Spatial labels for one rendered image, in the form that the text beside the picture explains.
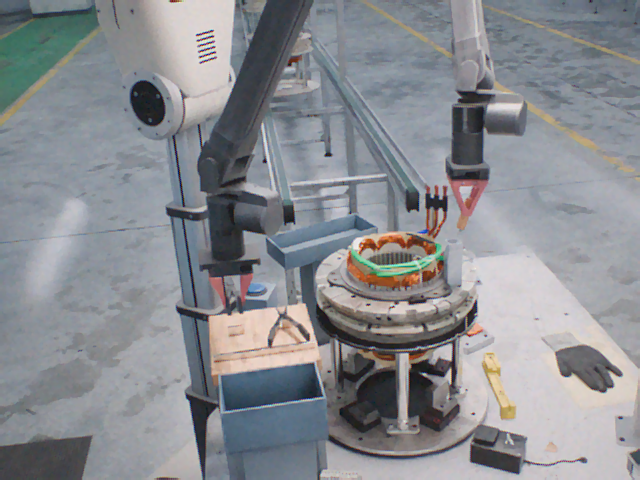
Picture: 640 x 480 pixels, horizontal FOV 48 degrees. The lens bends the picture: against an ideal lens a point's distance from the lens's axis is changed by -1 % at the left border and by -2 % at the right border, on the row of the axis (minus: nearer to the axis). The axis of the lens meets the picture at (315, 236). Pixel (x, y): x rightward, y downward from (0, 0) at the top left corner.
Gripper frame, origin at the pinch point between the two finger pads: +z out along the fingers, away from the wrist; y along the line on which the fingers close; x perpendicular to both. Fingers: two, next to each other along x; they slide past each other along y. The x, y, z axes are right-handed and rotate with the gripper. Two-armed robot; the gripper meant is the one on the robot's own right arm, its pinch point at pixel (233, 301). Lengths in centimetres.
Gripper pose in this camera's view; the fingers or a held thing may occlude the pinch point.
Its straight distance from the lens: 127.5
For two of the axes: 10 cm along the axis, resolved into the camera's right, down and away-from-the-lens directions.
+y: 9.9, -1.0, 1.3
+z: 0.4, 9.2, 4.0
